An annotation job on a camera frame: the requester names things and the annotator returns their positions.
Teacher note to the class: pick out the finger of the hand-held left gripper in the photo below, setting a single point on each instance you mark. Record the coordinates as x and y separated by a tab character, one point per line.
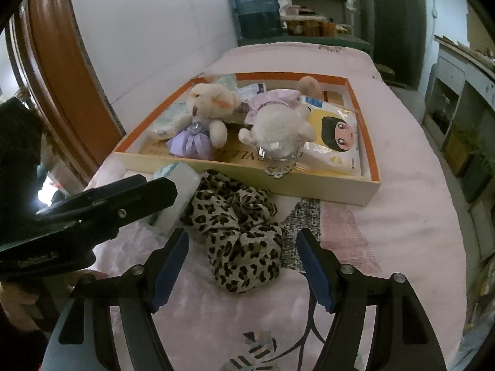
116	183
135	201

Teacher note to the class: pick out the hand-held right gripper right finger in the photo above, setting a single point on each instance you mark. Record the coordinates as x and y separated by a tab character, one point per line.
317	274

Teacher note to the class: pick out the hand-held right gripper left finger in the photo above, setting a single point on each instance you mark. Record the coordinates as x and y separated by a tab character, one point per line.
172	270

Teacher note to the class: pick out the mint green tissue pack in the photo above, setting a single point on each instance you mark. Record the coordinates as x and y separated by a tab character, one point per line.
185	185

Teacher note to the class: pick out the leopard print scrunchie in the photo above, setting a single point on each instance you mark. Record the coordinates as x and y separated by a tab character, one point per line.
239	247

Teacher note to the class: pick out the shallow cardboard box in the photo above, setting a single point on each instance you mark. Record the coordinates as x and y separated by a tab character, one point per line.
309	189

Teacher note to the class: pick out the white plush bear purple dress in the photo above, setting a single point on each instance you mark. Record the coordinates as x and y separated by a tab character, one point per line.
209	100

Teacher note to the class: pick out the yellow cartoon tissue packet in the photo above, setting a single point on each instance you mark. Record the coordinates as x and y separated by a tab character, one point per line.
336	131

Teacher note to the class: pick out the white plush bear pink hat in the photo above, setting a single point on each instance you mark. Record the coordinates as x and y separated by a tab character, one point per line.
278	123

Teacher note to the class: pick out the blue white wipes packet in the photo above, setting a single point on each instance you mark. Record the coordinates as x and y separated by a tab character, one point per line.
251	89

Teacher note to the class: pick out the peach soft ball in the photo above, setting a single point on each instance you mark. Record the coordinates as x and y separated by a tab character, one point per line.
309	85

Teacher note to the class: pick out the person's left hand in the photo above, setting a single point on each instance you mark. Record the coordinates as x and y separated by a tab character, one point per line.
31	301

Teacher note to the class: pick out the wooden planter crate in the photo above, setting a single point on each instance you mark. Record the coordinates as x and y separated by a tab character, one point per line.
458	154

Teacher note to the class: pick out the green planter crate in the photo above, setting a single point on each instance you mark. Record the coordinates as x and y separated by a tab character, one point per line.
477	181

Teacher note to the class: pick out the blue water jug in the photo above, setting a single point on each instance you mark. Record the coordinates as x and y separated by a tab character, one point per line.
255	7

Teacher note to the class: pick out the low green bench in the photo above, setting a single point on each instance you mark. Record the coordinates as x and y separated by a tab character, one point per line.
328	44

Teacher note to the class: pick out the white kitchen counter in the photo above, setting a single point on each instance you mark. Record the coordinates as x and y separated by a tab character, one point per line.
475	81

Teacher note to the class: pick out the black refrigerator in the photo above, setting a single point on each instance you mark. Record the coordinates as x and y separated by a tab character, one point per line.
398	27

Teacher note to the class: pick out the brown wooden door frame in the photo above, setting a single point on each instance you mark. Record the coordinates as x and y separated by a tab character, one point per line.
65	77

